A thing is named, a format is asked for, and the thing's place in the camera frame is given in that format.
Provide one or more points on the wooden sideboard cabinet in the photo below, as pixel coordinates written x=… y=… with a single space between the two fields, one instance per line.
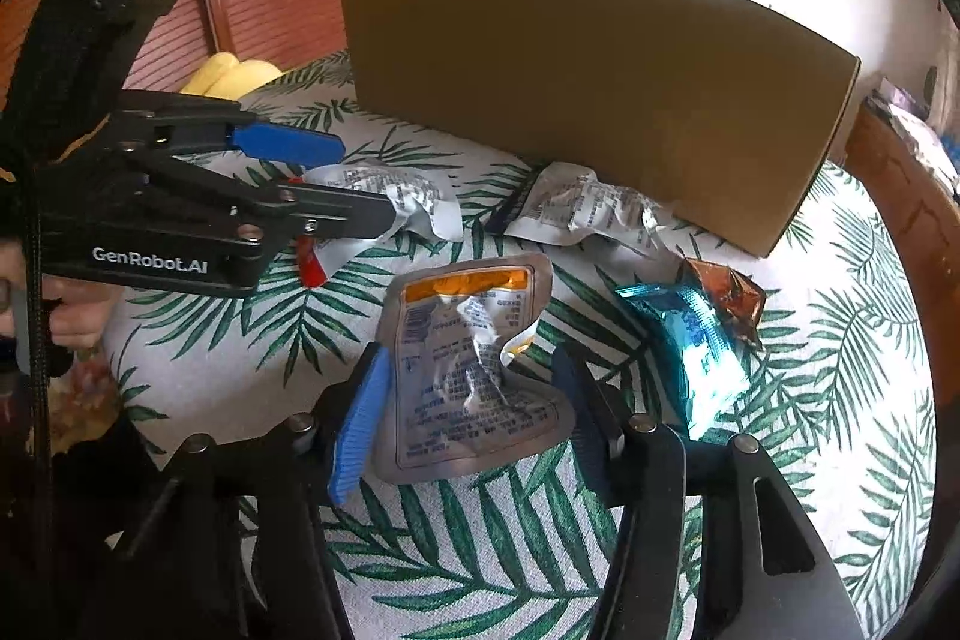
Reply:
x=921 y=219

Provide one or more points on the silver blue packet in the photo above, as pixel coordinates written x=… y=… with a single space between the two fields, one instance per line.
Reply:
x=563 y=204

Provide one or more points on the person's left hand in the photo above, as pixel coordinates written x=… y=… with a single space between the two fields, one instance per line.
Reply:
x=83 y=308

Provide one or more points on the yellow plush toy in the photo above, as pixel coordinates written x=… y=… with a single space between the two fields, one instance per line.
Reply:
x=224 y=76

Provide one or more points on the silver white snack bag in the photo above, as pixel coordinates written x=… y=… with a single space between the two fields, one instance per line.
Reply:
x=424 y=200

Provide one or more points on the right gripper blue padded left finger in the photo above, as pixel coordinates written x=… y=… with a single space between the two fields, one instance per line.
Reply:
x=347 y=415

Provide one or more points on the leaf print bed cover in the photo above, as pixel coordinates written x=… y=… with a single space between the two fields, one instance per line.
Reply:
x=840 y=395

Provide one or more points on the blue foil snack packet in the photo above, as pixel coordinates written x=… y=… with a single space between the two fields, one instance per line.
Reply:
x=700 y=372

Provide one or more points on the brown cardboard box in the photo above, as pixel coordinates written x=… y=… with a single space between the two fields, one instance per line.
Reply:
x=721 y=110

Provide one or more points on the red white snack packet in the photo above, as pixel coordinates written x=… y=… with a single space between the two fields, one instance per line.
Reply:
x=311 y=272

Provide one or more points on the stack of papers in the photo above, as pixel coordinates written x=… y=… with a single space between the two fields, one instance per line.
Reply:
x=899 y=110

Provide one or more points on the orange silver snack pouch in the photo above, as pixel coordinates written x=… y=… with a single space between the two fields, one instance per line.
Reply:
x=457 y=405

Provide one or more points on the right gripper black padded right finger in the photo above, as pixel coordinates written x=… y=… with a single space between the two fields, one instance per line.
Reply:
x=602 y=444

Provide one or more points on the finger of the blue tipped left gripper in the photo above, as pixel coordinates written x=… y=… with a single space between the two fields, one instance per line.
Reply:
x=279 y=143

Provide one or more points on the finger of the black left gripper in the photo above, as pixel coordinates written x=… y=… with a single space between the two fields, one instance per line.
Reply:
x=322 y=212

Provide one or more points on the brown foil snack packet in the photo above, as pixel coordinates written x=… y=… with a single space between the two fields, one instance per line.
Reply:
x=740 y=302

